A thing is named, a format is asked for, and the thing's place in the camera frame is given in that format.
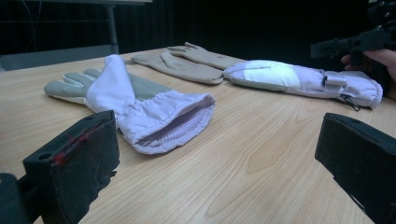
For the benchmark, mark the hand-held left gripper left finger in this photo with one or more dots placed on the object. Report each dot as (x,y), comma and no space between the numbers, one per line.
(81,161)

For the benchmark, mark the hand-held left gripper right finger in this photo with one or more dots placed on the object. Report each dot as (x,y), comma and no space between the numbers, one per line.
(364,155)

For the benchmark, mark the lavender ski glove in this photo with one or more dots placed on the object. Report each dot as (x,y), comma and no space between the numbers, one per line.
(140,109)
(267,74)

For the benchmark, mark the beige glove with dark dot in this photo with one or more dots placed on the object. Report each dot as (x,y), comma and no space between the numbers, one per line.
(211,57)

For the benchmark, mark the plain beige knit glove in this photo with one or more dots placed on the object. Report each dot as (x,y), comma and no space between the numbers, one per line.
(186,70)

